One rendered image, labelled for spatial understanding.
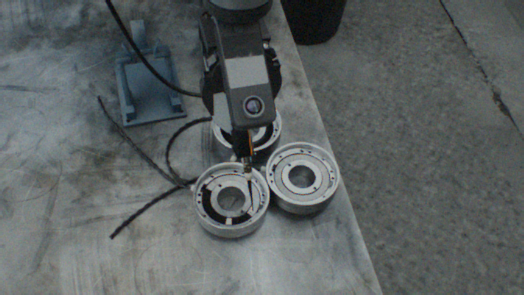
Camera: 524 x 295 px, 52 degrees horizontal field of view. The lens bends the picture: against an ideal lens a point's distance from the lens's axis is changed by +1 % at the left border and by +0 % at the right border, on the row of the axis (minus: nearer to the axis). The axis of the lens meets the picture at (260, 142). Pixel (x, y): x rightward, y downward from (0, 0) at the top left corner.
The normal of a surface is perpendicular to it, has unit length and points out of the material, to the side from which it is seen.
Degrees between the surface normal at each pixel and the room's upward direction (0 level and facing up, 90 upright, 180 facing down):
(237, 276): 0
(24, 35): 0
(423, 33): 0
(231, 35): 31
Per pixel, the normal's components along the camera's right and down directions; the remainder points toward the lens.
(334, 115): 0.04, -0.58
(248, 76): 0.16, -0.09
